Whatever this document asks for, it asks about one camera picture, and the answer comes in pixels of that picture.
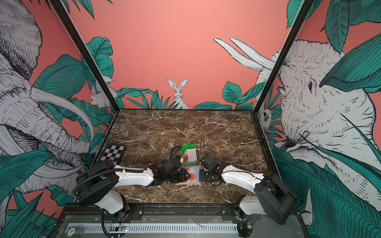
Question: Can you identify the pink leather card holder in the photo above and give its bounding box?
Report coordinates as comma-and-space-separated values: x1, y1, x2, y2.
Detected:
176, 165, 206, 185

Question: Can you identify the green plastic tray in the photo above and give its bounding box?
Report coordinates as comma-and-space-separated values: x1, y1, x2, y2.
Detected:
181, 144, 197, 165

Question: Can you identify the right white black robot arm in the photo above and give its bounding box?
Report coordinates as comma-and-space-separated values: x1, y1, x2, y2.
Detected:
199, 155, 297, 225

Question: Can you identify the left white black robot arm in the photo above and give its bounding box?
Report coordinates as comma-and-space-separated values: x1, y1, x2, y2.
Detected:
72, 158, 191, 220

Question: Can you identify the white red credit card stack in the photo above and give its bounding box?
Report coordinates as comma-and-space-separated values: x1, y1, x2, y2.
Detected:
183, 148, 197, 164

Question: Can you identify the red triangle warning sticker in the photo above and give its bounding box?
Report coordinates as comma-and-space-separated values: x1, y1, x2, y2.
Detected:
252, 163, 263, 173

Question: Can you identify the black white checkerboard plate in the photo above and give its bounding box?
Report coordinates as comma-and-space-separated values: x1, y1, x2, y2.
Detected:
99, 144, 126, 165

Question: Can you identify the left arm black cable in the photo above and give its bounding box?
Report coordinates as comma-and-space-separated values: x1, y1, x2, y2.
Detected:
169, 145, 183, 158

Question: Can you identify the black front mounting rail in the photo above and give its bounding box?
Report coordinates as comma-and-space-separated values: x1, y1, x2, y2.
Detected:
58, 202, 301, 222

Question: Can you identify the white slotted cable duct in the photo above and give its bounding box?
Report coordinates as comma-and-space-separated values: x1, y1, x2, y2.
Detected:
65, 223, 238, 237

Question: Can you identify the left black frame post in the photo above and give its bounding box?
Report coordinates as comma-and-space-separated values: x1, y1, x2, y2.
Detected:
49, 0, 120, 114

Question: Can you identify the black frame post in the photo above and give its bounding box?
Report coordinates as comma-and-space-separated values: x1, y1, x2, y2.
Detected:
49, 0, 120, 114
253, 0, 316, 114

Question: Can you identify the right black frame post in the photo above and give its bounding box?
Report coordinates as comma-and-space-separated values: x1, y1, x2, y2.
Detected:
253, 0, 316, 114

